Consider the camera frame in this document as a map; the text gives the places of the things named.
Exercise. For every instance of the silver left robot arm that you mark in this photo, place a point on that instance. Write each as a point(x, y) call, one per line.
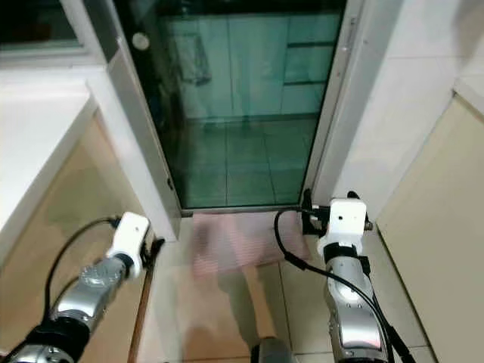
point(94, 283)

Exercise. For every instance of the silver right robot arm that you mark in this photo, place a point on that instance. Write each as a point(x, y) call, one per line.
point(348, 302)

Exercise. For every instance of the pink floor mat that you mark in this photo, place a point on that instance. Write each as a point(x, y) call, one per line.
point(242, 242)

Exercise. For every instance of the beige cabinet under white countertop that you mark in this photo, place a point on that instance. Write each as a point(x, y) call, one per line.
point(76, 204)

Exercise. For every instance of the plain beige cabinet panel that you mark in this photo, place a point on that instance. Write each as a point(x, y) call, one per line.
point(439, 242)

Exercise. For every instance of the dark green glass door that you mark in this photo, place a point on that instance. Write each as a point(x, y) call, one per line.
point(242, 106)

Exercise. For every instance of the white countertop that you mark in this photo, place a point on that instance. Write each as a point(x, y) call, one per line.
point(38, 151)

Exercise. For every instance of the grey robot torso part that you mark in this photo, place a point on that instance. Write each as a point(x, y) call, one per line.
point(272, 351)

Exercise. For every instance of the round white door knob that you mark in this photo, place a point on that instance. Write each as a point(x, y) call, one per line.
point(141, 41)

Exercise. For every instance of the dark window pane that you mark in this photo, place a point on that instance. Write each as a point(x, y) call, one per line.
point(38, 19)

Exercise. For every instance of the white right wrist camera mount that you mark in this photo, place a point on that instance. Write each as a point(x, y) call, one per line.
point(344, 219)

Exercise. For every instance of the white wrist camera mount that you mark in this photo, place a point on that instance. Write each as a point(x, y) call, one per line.
point(344, 219)
point(130, 231)

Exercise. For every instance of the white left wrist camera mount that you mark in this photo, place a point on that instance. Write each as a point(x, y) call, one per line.
point(130, 231)

